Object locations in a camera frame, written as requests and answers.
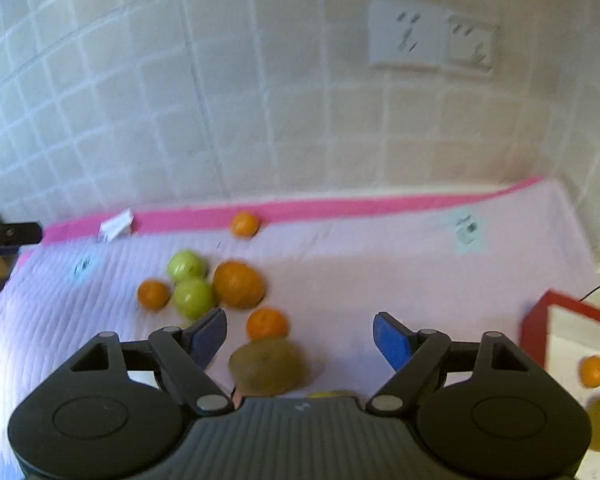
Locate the green apple front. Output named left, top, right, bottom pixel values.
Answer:
left=172, top=278, right=216, bottom=321

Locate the green apple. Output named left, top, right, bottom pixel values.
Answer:
left=172, top=278, right=216, bottom=321
left=166, top=249, right=209, bottom=283

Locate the brown kiwi fruit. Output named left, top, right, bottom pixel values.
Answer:
left=228, top=338, right=310, bottom=396

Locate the red white box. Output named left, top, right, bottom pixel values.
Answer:
left=518, top=288, right=600, bottom=480

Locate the large orange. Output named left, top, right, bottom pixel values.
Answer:
left=212, top=260, right=266, bottom=310

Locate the pink quilted mat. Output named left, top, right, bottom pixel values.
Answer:
left=0, top=179, right=600, bottom=479

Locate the white mat label tag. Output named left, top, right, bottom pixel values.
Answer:
left=97, top=209, right=134, bottom=243

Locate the small mandarin by border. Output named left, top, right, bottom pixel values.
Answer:
left=230, top=211, right=261, bottom=238

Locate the mandarin in box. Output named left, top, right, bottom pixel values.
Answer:
left=579, top=354, right=600, bottom=389

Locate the white wall socket plate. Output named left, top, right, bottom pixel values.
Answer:
left=367, top=0, right=498, bottom=77

